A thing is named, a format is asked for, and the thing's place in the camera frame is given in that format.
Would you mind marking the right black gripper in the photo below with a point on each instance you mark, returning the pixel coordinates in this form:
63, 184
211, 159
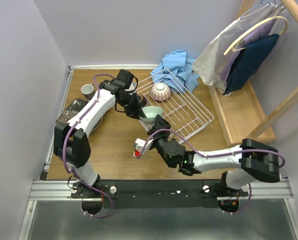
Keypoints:
160, 123

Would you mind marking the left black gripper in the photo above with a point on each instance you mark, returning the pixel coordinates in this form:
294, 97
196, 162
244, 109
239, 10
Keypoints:
134, 109

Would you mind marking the light green ribbed bowl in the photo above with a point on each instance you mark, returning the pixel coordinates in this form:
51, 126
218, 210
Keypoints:
152, 112

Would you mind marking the dark brown bowl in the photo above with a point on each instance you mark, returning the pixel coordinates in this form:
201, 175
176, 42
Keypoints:
142, 100

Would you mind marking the red white patterned bowl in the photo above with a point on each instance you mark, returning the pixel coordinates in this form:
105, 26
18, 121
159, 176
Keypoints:
160, 92

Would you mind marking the grey mug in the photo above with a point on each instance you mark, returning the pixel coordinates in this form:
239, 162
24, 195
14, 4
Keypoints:
88, 91

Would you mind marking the black square plate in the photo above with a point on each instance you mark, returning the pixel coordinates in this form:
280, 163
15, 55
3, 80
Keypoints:
72, 110

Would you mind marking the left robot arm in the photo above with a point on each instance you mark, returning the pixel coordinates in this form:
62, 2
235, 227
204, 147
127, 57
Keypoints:
71, 142

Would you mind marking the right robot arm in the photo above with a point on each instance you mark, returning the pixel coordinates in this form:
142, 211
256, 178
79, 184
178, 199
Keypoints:
245, 163

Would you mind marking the wooden clothes rack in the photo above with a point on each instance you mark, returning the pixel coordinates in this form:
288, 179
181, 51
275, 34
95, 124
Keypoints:
266, 108

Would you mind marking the light blue cloth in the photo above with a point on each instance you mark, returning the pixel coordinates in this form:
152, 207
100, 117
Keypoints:
175, 70

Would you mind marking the white t-shirt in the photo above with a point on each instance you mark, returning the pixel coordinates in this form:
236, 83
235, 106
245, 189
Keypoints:
212, 65

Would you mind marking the navy blue garment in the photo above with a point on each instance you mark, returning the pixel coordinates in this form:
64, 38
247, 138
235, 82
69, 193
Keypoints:
248, 62

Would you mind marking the grey clothes hanger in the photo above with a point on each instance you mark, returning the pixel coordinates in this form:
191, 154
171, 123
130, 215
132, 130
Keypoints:
278, 8

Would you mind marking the white wire dish rack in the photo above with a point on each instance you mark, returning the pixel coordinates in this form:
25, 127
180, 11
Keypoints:
182, 110

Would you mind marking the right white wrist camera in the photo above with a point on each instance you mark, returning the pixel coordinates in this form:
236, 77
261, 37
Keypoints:
141, 147

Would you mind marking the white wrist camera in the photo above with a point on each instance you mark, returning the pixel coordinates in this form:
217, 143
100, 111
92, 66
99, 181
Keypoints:
141, 147
127, 80

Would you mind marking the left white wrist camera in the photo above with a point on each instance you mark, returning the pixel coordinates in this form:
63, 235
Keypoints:
127, 80

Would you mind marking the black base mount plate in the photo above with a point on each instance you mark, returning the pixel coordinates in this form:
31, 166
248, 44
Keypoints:
153, 194

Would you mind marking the blue wire hanger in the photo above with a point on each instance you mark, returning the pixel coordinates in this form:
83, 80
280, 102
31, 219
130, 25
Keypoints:
255, 14

